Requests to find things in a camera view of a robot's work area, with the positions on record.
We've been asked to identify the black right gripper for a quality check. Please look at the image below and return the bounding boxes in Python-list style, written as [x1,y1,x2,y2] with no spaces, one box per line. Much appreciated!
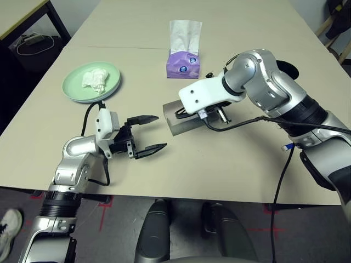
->
[205,72,233,125]

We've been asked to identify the black plastic cup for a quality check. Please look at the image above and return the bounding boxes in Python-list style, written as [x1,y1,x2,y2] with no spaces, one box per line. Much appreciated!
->
[275,60,299,81]

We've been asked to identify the purple tissue pack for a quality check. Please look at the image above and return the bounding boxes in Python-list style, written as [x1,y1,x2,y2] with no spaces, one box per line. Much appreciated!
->
[166,20,203,79]

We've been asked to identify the side table black frame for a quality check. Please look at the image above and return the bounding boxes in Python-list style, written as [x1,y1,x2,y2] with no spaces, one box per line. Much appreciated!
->
[0,0,72,42]

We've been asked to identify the light green plate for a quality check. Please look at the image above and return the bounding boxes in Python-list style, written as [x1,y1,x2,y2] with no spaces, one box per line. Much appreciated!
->
[61,61,121,102]

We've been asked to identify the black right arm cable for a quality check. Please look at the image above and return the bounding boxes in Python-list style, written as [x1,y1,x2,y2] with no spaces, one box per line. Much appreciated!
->
[202,116,351,263]

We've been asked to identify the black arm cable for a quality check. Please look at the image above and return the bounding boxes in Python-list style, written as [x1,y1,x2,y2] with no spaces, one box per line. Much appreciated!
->
[202,116,351,263]
[81,100,111,187]

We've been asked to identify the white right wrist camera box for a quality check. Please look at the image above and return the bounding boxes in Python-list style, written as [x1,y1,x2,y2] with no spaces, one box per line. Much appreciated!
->
[178,78,246,114]

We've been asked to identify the black jacket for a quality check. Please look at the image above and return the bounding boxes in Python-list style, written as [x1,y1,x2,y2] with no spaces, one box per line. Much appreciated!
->
[325,0,351,41]

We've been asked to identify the white tissue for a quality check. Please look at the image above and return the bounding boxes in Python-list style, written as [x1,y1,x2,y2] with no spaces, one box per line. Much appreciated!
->
[81,68,110,95]

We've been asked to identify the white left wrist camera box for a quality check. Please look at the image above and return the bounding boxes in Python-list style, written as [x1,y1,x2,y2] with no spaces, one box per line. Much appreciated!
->
[94,108,121,159]

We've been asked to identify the grey power strip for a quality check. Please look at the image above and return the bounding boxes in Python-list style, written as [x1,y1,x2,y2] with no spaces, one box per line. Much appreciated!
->
[23,32,46,46]

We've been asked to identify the white power cable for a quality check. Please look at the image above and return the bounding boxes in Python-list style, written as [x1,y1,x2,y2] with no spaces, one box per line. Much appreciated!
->
[16,32,55,57]

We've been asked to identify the wooden stool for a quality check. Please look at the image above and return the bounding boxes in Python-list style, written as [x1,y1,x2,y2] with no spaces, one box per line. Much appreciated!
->
[315,13,351,65]

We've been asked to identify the dark grey robot right leg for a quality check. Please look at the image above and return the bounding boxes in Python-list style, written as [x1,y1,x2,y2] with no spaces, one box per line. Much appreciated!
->
[201,202,258,263]

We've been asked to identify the white grey sneaker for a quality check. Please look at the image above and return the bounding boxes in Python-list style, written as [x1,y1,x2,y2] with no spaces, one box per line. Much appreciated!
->
[0,208,23,262]

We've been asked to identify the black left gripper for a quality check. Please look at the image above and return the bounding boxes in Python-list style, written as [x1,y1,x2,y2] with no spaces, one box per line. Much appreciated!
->
[109,115,168,160]

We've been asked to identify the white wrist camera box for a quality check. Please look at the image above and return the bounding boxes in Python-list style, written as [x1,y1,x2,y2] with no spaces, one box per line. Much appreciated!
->
[178,78,246,114]
[94,108,121,159]

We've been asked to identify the grey glasses case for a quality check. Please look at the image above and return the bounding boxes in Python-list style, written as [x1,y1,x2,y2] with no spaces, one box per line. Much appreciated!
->
[162,100,220,137]

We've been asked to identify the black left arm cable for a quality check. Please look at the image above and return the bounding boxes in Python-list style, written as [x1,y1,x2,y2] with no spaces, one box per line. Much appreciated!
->
[81,100,111,187]

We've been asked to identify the light blue plate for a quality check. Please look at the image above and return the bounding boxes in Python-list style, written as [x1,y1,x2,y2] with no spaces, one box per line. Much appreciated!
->
[68,79,122,104]

